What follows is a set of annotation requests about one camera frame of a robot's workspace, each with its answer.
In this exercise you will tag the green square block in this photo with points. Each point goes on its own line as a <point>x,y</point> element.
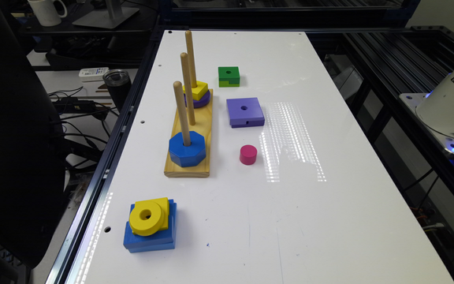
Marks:
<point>228,76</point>

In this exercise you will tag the magenta cylinder block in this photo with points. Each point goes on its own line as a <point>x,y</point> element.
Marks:
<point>248,154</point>

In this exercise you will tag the purple square block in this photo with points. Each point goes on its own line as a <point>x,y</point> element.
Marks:
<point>245,112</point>

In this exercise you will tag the blue octagon block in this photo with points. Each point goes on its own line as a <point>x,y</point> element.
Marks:
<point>187,156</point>

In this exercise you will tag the purple round block on peg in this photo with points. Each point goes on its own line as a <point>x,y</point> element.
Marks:
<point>203,101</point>

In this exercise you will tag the small yellow block on peg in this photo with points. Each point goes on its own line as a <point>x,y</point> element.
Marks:
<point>199,91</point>

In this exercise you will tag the blue square block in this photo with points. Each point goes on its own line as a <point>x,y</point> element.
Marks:
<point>160,240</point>

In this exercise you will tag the wooden peg base board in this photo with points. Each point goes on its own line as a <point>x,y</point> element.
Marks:
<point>203,123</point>

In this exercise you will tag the front wooden peg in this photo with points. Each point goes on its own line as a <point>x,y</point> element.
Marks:
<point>182,113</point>

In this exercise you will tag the wooden peg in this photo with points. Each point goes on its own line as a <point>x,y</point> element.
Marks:
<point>191,58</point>
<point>182,113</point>
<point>187,87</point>

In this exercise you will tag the middle wooden peg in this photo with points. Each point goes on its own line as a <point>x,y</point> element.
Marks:
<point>187,87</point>

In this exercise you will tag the back wooden peg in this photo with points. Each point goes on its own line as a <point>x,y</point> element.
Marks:
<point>191,58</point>

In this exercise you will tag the black tumbler cup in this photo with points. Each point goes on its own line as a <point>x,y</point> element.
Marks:
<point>118,83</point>

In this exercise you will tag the white remote device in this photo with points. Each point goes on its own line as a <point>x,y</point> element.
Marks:
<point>93,74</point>

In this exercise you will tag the monitor stand base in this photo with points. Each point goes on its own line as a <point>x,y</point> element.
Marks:
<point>114,15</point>

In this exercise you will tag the black office chair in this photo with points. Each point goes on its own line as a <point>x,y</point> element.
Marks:
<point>32,166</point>

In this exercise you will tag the white mug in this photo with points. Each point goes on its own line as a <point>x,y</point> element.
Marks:
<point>46,12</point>

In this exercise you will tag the yellow ring block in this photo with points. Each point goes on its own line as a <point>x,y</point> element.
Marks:
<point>146,218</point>

